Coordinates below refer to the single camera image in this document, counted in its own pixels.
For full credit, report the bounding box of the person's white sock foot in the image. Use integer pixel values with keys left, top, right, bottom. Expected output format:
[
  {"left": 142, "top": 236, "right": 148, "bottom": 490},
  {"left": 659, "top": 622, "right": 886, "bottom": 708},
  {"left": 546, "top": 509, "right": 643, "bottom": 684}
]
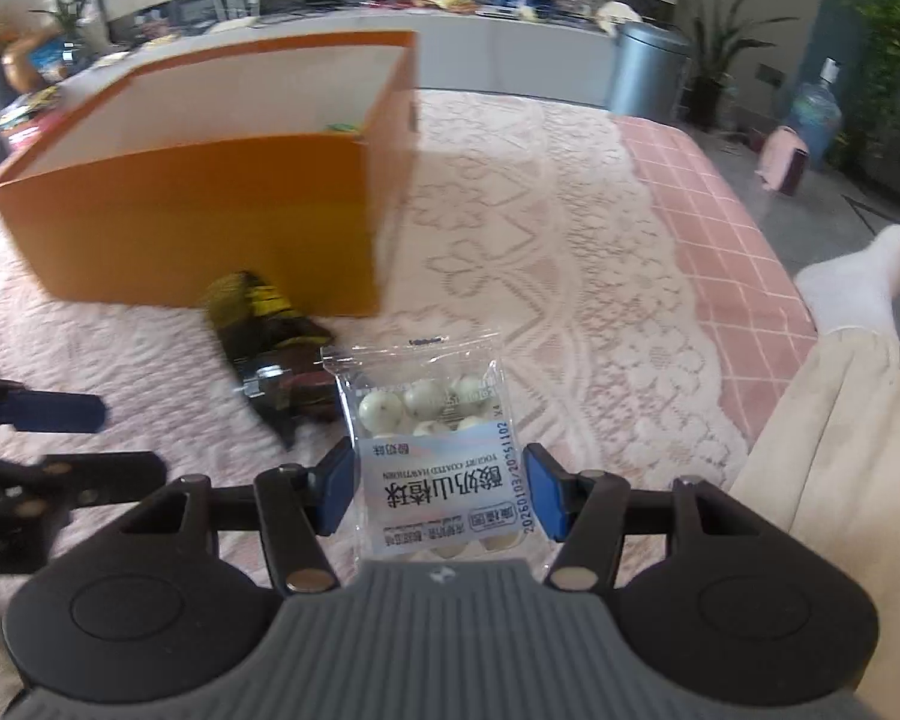
[{"left": 793, "top": 223, "right": 900, "bottom": 335}]

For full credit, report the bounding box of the dark green snack packet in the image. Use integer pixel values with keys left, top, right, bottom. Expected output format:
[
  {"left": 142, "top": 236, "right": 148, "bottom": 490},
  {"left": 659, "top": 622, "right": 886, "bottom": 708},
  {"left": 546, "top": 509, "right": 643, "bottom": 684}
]
[{"left": 199, "top": 270, "right": 346, "bottom": 452}]

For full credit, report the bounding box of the person's cream pants leg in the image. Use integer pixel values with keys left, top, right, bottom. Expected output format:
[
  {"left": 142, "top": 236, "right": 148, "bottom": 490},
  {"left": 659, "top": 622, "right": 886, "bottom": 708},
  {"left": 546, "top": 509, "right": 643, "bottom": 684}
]
[{"left": 709, "top": 326, "right": 900, "bottom": 720}]

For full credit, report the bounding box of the white round item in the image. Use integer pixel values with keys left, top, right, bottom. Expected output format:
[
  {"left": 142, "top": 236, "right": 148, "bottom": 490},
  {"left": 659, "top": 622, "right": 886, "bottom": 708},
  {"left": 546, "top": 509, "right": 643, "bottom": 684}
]
[{"left": 596, "top": 0, "right": 643, "bottom": 35}]

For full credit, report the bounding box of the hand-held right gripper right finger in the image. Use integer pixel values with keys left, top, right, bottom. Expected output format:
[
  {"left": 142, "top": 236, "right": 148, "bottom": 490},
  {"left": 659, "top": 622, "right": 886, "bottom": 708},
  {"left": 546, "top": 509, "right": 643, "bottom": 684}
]
[{"left": 521, "top": 442, "right": 760, "bottom": 592}]

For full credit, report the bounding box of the orange cardboard box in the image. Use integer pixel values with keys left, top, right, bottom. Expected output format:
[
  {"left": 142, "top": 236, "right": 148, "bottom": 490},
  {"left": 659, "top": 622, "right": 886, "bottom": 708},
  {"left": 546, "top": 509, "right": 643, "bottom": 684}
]
[{"left": 0, "top": 30, "right": 421, "bottom": 318}]

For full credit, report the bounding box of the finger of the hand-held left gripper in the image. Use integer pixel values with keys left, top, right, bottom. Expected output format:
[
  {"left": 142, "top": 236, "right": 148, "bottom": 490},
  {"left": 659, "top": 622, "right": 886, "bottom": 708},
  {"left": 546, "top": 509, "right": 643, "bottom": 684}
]
[
  {"left": 0, "top": 450, "right": 168, "bottom": 512},
  {"left": 0, "top": 364, "right": 109, "bottom": 436}
]

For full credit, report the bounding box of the long white tv console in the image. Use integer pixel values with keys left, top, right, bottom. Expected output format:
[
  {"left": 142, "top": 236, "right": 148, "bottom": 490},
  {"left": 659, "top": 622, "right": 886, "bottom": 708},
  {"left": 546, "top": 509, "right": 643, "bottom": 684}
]
[{"left": 60, "top": 0, "right": 625, "bottom": 115}]

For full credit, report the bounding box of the blue water bottle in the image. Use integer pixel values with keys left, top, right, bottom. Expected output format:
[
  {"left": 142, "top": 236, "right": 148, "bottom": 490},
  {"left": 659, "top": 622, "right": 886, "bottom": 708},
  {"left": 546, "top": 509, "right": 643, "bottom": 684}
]
[{"left": 784, "top": 56, "right": 845, "bottom": 170}]

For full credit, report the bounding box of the clear white ball candy packet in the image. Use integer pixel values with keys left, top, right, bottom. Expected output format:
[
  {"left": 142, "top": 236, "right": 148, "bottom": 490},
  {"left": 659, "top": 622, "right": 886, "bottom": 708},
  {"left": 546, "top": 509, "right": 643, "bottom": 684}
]
[{"left": 321, "top": 328, "right": 530, "bottom": 565}]

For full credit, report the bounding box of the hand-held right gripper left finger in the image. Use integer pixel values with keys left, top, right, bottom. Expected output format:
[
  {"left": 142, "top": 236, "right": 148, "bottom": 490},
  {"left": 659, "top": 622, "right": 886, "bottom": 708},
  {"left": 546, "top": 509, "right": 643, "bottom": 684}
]
[{"left": 131, "top": 435, "right": 355, "bottom": 595}]

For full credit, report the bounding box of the tall potted plant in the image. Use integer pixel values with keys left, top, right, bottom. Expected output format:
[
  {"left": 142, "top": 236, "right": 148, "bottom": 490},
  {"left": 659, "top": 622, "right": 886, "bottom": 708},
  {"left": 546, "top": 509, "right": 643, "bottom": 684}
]
[{"left": 660, "top": 0, "right": 800, "bottom": 130}]

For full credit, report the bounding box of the gold vase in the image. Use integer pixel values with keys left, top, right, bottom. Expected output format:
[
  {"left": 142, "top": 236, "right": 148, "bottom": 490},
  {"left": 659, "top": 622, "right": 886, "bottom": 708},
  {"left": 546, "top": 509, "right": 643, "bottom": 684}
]
[{"left": 0, "top": 34, "right": 70, "bottom": 92}]

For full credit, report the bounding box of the green ivy plant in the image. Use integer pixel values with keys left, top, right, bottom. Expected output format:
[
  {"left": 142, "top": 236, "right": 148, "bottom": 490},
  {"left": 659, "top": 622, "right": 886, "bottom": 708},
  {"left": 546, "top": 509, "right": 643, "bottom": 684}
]
[{"left": 832, "top": 0, "right": 900, "bottom": 182}]

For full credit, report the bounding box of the grey blue trash bin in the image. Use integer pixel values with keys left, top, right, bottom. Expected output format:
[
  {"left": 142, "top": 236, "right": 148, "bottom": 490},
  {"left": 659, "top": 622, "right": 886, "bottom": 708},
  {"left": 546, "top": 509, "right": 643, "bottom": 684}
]
[{"left": 604, "top": 21, "right": 695, "bottom": 122}]

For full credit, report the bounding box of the thin leafy potted plant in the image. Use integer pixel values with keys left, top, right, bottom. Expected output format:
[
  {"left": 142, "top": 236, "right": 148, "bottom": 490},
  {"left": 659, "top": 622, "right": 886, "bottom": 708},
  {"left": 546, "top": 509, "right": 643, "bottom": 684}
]
[{"left": 30, "top": 0, "right": 110, "bottom": 55}]

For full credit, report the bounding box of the white router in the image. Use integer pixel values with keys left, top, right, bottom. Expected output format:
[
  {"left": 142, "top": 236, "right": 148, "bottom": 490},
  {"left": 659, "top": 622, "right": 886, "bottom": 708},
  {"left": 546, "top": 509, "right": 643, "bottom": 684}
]
[{"left": 210, "top": 0, "right": 265, "bottom": 28}]

